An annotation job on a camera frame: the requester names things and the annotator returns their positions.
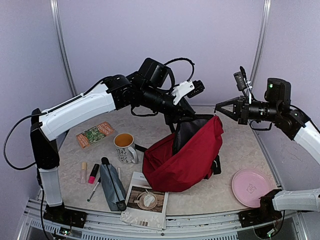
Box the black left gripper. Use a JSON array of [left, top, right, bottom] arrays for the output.
[[140, 84, 199, 126]]

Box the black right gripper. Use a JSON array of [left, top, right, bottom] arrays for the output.
[[216, 95, 282, 125]]

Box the red student backpack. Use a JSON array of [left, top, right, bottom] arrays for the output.
[[136, 114, 224, 193]]

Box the coffee cover notebook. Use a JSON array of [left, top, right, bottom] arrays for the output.
[[120, 171, 169, 231]]

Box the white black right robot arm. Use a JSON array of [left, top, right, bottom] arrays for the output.
[[215, 78, 320, 222]]

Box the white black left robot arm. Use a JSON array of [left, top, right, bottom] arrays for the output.
[[30, 57, 205, 223]]

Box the white mug with tea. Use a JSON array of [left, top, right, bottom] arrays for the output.
[[113, 133, 139, 164]]

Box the pink plate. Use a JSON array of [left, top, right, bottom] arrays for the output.
[[231, 168, 273, 209]]

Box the small white marker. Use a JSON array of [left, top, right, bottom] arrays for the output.
[[117, 167, 121, 180]]

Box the orange green paperback book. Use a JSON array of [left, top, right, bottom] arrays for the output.
[[76, 121, 116, 150]]

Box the grey pencil case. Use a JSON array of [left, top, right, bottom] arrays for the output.
[[99, 157, 127, 212]]

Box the beige eraser stick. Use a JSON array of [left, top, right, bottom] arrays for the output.
[[78, 162, 87, 184]]

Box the pink black highlighter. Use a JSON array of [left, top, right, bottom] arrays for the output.
[[87, 163, 100, 184]]

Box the green white pen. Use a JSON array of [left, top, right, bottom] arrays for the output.
[[86, 178, 101, 202]]

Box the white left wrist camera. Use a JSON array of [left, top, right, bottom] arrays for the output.
[[171, 80, 195, 106]]

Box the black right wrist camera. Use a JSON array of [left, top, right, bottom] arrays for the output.
[[233, 66, 254, 102]]

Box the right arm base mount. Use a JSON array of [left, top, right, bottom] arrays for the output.
[[238, 197, 283, 228]]

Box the right aluminium frame post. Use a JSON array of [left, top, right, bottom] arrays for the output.
[[250, 0, 272, 84]]

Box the aluminium frame post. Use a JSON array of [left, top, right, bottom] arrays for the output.
[[250, 0, 272, 84], [49, 0, 78, 97]]

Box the aluminium front rail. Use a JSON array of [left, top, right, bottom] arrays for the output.
[[17, 198, 308, 240]]

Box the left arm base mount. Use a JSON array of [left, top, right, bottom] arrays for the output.
[[43, 203, 87, 229]]

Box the left aluminium frame post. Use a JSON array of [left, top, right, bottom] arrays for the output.
[[49, 0, 78, 97]]

